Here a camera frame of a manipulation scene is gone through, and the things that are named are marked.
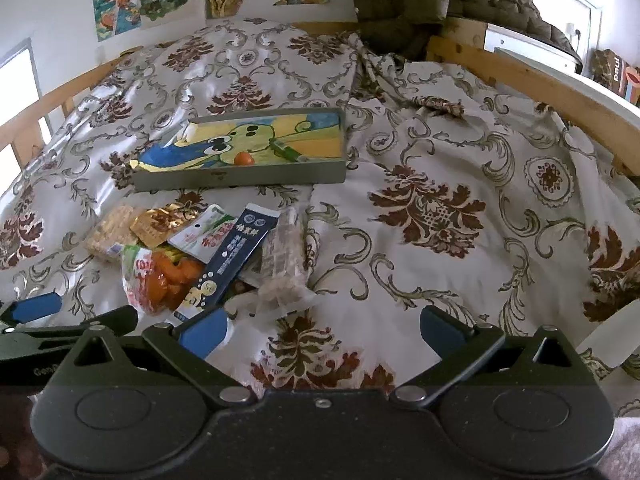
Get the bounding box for gold foil snack packet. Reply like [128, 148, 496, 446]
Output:
[131, 201, 203, 250]

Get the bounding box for puffed rice cracker packet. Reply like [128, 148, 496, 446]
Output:
[86, 204, 144, 263]

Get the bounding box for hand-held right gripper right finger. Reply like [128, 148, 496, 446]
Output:
[389, 304, 584, 407]

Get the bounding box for yellow green snack packet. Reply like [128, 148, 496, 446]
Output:
[159, 242, 193, 267]

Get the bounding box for grey cartoon print tray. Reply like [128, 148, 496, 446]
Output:
[129, 106, 347, 193]

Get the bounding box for white cabinet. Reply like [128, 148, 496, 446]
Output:
[482, 22, 640, 111]

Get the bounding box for floral printed blanket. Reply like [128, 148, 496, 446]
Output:
[0, 17, 640, 413]

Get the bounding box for wooden bed frame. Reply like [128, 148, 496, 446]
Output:
[10, 17, 640, 178]

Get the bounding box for clear packet of brown bars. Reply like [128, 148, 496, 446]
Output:
[240, 207, 318, 318]

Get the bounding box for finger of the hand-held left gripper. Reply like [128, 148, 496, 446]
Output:
[0, 306, 139, 387]
[0, 293, 64, 333]

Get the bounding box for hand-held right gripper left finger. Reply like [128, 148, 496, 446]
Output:
[60, 307, 253, 409]

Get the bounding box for orange snack clear packet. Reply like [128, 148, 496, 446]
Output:
[121, 244, 207, 317]

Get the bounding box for colourful printed bag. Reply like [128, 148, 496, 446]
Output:
[590, 49, 640, 109]

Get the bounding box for dark blue snack packet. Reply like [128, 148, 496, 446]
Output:
[172, 203, 281, 326]

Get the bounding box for white green snack packet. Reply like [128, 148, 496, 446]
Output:
[167, 204, 237, 265]

